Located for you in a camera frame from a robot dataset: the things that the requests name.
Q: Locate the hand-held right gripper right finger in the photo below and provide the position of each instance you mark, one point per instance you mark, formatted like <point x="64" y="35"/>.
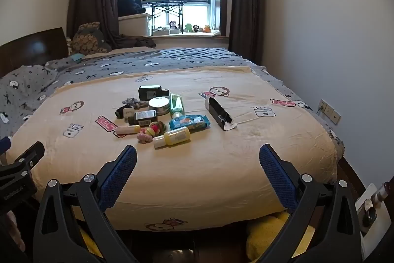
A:
<point x="277" y="176"/>

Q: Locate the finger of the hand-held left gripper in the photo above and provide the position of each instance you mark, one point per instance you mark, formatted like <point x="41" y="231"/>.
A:
<point x="30" y="153"/>
<point x="3" y="143"/>

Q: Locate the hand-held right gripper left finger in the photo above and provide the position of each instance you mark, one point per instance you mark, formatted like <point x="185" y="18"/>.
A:
<point x="118" y="176"/>

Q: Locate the dark green bottle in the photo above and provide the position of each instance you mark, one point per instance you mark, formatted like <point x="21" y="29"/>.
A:
<point x="149" y="92"/>

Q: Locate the pink and cream tube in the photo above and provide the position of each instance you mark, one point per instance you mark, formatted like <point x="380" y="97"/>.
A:
<point x="127" y="129"/>

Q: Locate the grey printed pillow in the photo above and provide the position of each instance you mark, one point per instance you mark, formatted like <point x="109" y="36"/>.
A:
<point x="24" y="87"/>

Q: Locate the small black and white item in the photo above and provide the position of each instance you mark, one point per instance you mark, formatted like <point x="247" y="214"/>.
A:
<point x="124" y="113"/>

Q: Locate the dark bottle with white label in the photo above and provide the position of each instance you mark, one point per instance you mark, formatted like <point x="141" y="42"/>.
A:
<point x="143" y="117"/>

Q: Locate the yellow bottle with white cap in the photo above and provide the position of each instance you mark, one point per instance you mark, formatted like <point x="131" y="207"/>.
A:
<point x="175" y="137"/>

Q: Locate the beige printed blanket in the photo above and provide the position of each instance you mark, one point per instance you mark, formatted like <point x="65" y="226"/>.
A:
<point x="200" y="164"/>

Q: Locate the round silver tin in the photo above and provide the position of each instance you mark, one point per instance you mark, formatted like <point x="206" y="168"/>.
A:
<point x="159" y="106"/>

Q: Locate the black and white carton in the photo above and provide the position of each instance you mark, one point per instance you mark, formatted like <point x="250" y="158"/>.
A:
<point x="218" y="113"/>

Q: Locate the blue wet wipes packet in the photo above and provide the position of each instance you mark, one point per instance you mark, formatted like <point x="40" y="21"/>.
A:
<point x="190" y="122"/>

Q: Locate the green and white tube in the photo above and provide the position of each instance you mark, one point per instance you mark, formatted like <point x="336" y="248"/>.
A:
<point x="177" y="106"/>

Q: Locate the dark wooden headboard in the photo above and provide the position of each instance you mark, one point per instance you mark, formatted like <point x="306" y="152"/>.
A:
<point x="30" y="47"/>

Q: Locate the dark round jar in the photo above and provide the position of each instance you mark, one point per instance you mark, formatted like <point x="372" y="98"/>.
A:
<point x="370" y="216"/>

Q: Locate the white bedside cabinet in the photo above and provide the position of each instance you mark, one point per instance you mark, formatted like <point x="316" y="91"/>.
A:
<point x="374" y="220"/>

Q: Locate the teal small object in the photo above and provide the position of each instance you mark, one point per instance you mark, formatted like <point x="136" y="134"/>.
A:
<point x="76" y="57"/>

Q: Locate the brown patterned cushion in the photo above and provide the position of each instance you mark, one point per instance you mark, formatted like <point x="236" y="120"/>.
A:
<point x="87" y="39"/>

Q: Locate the grey printed quilt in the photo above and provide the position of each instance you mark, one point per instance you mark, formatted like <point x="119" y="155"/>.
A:
<point x="184" y="58"/>

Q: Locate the dark crumpled cloth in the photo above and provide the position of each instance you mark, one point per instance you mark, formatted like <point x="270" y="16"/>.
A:
<point x="137" y="41"/>

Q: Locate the white storage box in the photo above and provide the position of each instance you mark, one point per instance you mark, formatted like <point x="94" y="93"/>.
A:
<point x="134" y="24"/>

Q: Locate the penguin plush toy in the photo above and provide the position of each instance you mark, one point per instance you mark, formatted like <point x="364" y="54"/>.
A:
<point x="174" y="24"/>

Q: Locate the orange toy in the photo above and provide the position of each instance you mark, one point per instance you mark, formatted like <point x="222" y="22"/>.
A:
<point x="207" y="28"/>

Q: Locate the green frog toy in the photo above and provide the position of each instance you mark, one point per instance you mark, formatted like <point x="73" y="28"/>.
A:
<point x="188" y="28"/>

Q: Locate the brown monkey toy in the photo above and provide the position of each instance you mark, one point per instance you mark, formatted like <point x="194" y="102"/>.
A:
<point x="195" y="28"/>

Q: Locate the dark blue cloth heap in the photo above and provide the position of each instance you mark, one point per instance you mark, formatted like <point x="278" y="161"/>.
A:
<point x="130" y="5"/>

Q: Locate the black folding rack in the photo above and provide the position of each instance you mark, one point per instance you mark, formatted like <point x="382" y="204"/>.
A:
<point x="167" y="4"/>

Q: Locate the beige wall socket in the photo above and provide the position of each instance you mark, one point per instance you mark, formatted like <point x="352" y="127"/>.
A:
<point x="336" y="117"/>
<point x="323" y="105"/>
<point x="330" y="111"/>

